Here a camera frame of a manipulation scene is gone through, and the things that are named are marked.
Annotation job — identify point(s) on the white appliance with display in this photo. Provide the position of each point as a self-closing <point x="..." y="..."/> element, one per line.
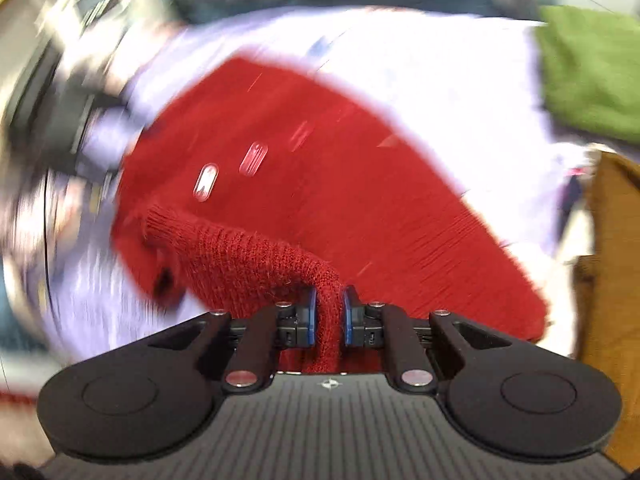
<point x="95" y="2"/>

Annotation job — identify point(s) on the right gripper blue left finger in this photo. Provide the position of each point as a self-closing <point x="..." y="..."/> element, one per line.
<point x="297" y="320"/>

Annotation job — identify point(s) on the mustard brown garment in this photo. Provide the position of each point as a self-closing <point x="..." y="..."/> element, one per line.
<point x="606" y="287"/>

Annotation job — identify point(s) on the red knit cardigan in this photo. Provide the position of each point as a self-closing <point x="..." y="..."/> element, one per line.
<point x="258" y="182"/>

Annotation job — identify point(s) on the green folded garment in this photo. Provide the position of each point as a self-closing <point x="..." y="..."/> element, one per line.
<point x="590" y="70"/>

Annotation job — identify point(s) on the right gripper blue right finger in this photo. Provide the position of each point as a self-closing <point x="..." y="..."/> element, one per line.
<point x="363" y="324"/>

